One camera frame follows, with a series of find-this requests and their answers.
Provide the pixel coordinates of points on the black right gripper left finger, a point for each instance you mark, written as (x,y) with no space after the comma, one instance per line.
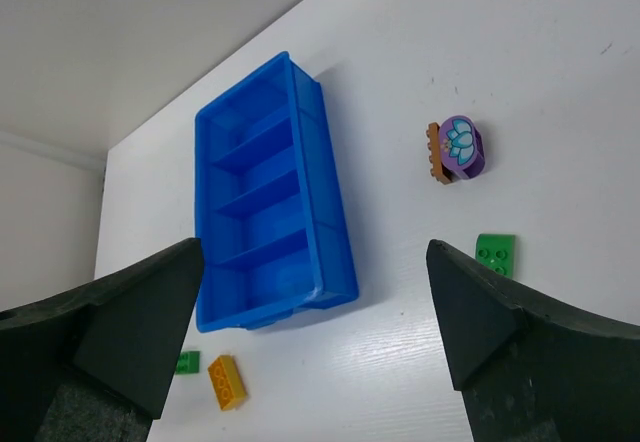
(95,363)

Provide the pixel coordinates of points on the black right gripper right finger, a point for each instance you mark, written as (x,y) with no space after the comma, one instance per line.
(530,367)

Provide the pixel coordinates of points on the purple flower lego piece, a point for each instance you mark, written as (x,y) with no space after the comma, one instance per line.
(461,147)

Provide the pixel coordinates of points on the brown lego plate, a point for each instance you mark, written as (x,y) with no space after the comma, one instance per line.
(438,171)

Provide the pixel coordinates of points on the green lego brick left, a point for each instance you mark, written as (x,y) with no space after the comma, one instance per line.
(188,363)

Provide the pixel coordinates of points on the green lego brick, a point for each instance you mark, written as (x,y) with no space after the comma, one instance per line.
(188,363)
(497,252)

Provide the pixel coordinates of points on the green lego brick right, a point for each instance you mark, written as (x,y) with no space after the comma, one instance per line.
(497,252)

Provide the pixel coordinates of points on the orange lego brick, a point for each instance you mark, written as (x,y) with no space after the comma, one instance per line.
(227,383)

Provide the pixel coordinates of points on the blue divided plastic tray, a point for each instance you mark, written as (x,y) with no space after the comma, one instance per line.
(267,207)

